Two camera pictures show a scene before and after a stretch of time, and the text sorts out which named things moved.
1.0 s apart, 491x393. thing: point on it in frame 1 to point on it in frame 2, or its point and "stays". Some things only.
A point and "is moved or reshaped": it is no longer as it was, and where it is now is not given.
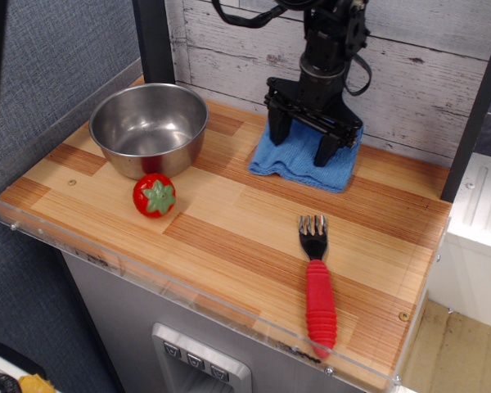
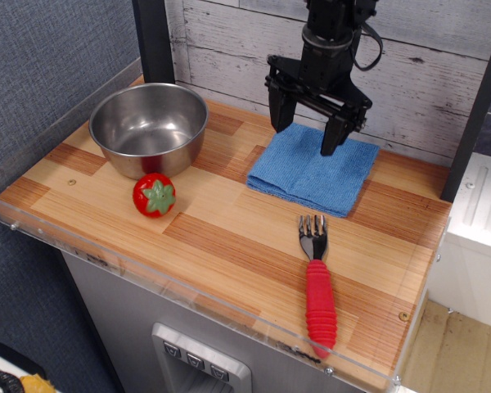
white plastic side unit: x=470 y=273 stays
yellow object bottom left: x=34 y=383 stays
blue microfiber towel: x=295 y=159 is moved or reshaped
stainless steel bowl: x=150 y=128 stays
